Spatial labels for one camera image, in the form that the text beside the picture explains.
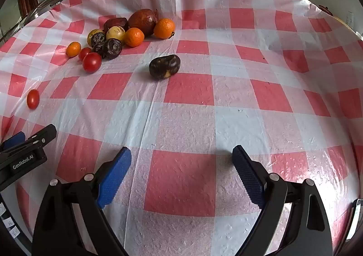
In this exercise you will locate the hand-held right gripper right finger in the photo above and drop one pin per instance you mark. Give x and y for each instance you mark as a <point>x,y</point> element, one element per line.
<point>249,178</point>

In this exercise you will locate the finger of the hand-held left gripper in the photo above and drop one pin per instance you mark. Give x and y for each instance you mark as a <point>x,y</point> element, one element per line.
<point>14,139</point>
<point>25,163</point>

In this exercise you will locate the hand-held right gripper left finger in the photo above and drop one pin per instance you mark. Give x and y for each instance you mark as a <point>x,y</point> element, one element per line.
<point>113,178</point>

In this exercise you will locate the small orange kumquat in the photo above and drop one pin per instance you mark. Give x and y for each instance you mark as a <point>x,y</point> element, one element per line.
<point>73,49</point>

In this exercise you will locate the red cherry tomato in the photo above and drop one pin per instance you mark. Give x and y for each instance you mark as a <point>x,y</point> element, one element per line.
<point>33,98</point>
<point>92,62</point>
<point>84,53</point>

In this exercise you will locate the red white checkered tablecloth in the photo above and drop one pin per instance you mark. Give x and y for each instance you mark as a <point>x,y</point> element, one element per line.
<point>181,119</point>

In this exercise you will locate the yellow passion fruit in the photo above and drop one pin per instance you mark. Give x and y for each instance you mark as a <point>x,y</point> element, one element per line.
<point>115,32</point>
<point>91,35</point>

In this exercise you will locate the metal pot lid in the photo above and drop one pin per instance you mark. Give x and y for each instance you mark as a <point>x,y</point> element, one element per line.
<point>42,6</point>

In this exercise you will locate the dark red fruit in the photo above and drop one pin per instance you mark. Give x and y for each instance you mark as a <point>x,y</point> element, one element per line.
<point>113,22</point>

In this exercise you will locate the orange with green leaf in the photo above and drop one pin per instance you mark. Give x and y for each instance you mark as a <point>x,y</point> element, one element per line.
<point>164,28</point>

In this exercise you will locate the large reddish brown fruit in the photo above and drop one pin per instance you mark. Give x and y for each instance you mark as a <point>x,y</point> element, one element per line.
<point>141,22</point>

